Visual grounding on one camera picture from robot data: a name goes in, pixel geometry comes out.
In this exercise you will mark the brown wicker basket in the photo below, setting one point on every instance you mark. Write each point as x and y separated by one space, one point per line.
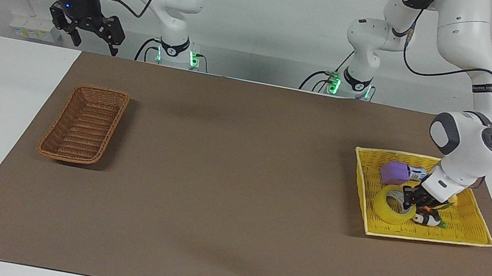
83 127

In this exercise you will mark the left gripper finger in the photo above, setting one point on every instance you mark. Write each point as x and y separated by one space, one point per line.
424 206
408 198

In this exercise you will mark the purple block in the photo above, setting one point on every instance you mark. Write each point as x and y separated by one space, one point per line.
394 173

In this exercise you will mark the yellow tape roll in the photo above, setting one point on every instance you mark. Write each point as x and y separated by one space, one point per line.
387 209

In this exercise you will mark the toy carrot with green leaves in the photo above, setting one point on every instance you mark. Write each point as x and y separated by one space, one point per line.
441 213

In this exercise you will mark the small white carton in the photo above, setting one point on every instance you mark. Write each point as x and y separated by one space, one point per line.
417 172

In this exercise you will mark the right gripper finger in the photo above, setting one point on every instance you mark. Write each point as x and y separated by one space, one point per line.
60 18
111 29

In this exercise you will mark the small white and black object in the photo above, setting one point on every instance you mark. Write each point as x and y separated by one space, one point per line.
428 220

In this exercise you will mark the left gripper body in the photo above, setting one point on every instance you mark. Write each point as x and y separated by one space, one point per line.
421 193

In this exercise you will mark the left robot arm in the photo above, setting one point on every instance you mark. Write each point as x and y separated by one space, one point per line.
471 139

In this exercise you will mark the yellow woven basket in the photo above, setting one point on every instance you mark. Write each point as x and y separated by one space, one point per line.
466 225

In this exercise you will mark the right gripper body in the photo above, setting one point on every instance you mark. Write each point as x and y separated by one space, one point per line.
79 6

